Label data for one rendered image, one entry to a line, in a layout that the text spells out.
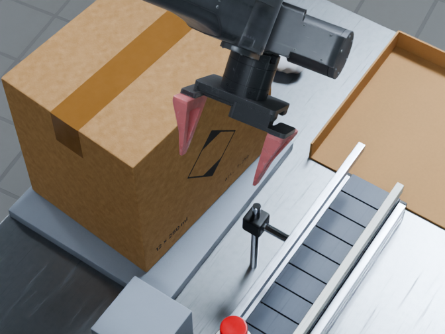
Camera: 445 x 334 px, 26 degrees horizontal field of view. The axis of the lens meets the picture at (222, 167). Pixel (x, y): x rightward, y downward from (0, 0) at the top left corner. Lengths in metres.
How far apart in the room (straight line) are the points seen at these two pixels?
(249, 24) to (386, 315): 0.59
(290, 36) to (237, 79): 0.08
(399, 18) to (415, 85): 1.30
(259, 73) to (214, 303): 0.46
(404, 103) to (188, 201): 0.45
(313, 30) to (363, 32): 0.73
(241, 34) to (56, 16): 2.03
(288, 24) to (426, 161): 0.60
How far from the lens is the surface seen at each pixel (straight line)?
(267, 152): 1.10
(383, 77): 1.70
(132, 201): 1.29
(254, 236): 1.39
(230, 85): 1.10
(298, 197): 1.54
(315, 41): 1.05
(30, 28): 2.97
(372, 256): 1.44
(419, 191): 1.57
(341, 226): 1.46
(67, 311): 1.45
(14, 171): 2.64
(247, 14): 0.99
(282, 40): 1.06
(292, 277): 1.41
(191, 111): 1.17
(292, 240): 1.34
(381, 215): 1.43
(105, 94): 1.29
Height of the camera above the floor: 2.11
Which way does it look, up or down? 54 degrees down
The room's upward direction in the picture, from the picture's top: straight up
